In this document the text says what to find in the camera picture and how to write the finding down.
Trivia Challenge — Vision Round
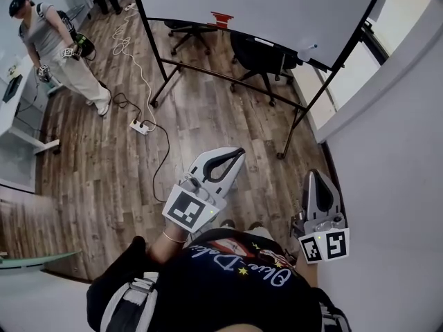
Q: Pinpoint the large whiteboard on stand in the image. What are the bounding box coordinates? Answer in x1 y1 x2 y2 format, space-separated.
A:
131 0 388 160

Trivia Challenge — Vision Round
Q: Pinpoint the person's face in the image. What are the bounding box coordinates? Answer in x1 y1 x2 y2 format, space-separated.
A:
214 323 274 332

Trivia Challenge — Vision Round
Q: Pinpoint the white extension cable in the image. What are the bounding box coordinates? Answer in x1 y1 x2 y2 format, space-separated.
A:
112 7 156 131

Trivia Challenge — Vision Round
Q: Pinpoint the person's left forearm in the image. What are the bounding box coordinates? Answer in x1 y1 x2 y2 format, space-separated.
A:
147 221 190 264

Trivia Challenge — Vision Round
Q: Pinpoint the person in dark shirt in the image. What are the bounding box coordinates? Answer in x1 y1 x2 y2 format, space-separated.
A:
86 228 323 332

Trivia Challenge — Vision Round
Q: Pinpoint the red whiteboard eraser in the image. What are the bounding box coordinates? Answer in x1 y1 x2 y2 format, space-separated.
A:
207 11 233 29

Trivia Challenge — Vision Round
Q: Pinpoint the black office chair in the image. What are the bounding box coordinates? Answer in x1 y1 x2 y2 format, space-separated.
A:
164 19 212 57
230 32 295 107

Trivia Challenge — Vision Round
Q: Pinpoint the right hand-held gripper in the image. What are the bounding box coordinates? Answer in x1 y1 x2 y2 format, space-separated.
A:
292 170 350 265

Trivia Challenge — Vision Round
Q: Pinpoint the thin gold bracelet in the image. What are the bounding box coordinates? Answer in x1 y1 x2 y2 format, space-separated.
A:
161 230 188 244

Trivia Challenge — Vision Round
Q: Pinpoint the green glass table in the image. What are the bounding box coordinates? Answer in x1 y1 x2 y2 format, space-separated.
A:
0 250 83 271

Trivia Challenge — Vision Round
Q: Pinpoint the black framed window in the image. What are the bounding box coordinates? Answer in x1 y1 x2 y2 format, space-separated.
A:
359 0 435 65

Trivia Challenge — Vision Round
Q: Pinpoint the black power cable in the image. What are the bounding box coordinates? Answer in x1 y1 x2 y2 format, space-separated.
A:
98 80 143 121
147 120 171 204

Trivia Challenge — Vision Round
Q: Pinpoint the person's right forearm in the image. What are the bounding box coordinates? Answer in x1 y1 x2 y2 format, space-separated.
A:
304 263 321 288

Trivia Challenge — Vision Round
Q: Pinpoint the round dark glass table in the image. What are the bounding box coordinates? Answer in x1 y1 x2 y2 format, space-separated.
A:
64 4 91 22

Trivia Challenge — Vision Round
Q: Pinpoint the white standing desk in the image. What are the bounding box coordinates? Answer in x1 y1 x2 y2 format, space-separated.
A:
0 55 62 155

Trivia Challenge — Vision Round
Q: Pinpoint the black flat device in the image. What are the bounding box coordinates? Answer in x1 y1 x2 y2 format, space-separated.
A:
2 73 24 104

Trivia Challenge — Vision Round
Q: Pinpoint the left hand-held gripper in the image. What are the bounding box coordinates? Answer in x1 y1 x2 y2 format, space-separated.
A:
161 146 246 234

